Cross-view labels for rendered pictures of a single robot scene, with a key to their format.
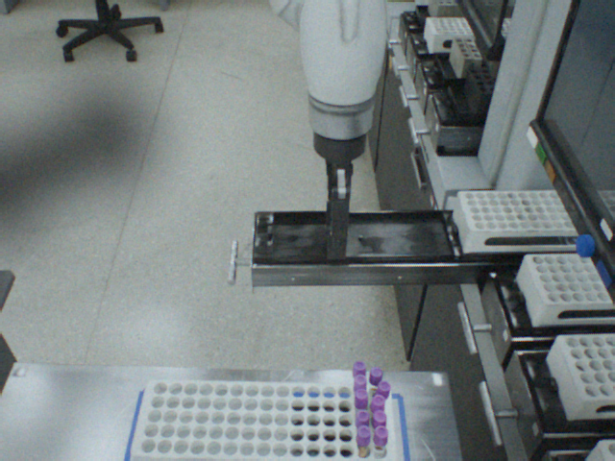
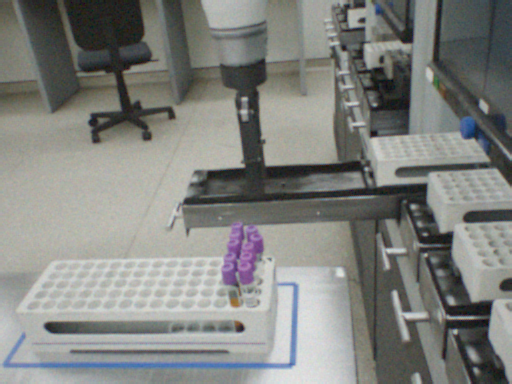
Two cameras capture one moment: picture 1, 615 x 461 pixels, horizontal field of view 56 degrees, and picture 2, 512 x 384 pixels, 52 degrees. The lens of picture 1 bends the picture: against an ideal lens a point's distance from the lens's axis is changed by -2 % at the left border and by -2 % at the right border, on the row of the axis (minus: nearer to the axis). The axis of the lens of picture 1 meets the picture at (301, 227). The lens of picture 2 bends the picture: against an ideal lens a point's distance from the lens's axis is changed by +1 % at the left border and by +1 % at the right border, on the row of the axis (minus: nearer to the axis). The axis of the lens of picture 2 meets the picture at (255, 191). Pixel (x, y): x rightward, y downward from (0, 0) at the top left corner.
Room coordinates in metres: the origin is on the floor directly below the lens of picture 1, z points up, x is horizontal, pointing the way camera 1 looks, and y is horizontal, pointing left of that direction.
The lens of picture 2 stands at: (-0.14, -0.17, 1.27)
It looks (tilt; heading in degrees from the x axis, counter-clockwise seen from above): 29 degrees down; 8
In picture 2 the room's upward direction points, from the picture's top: 6 degrees counter-clockwise
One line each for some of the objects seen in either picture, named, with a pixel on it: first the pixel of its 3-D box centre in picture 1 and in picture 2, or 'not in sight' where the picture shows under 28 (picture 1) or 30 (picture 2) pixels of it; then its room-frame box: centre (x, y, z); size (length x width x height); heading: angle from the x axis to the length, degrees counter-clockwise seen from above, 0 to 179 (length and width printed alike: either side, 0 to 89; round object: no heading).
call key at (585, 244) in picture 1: (585, 246); (467, 128); (0.53, -0.37, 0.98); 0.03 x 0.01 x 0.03; 1
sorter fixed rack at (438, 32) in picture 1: (483, 37); (417, 54); (1.44, -0.47, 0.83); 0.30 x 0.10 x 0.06; 91
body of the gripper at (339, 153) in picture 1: (339, 152); (245, 87); (0.69, -0.05, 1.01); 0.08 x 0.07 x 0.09; 1
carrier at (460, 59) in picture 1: (460, 60); (391, 65); (1.29, -0.37, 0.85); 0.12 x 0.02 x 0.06; 2
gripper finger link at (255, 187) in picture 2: (336, 242); (255, 177); (0.67, -0.06, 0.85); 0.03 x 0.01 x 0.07; 91
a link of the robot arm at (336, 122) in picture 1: (340, 108); (240, 42); (0.69, -0.05, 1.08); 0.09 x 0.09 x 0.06
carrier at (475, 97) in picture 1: (476, 92); (401, 83); (1.13, -0.38, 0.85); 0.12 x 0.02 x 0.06; 2
